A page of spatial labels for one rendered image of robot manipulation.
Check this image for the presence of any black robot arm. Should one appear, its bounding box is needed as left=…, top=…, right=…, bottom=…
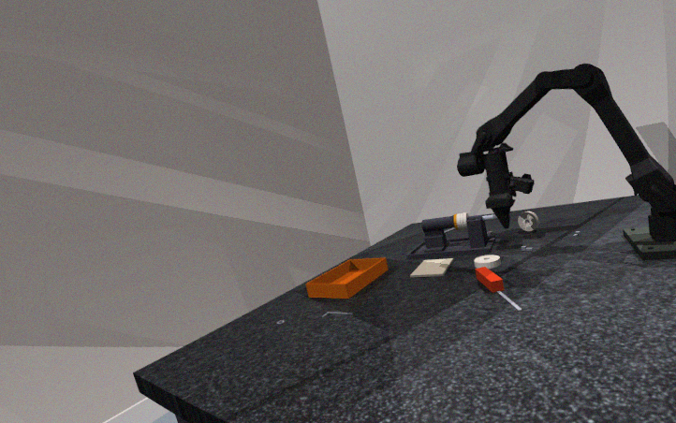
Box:
left=457, top=63, right=676, bottom=241

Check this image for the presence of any orange open tray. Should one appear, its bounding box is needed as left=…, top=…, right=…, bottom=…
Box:
left=305, top=258, right=389, bottom=299

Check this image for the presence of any orange-handled screwdriver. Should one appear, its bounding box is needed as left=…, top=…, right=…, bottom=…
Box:
left=475, top=267, right=522, bottom=311

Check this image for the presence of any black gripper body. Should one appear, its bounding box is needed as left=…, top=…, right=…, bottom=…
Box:
left=485, top=169, right=516, bottom=209

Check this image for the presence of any cream short cylindrical disc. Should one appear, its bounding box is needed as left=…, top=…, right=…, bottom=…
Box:
left=518, top=211, right=539, bottom=231

